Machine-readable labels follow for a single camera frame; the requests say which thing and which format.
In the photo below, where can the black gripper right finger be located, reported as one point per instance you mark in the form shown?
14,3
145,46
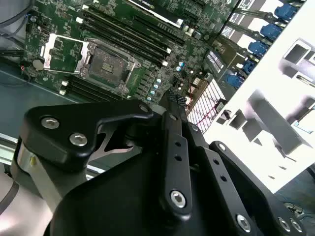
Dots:
219,169

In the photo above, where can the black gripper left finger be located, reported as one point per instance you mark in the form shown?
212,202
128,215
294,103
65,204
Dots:
61,123

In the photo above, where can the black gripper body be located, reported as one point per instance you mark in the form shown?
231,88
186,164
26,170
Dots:
118,201

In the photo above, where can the metal socket cover frame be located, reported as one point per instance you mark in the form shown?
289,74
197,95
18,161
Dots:
83,55

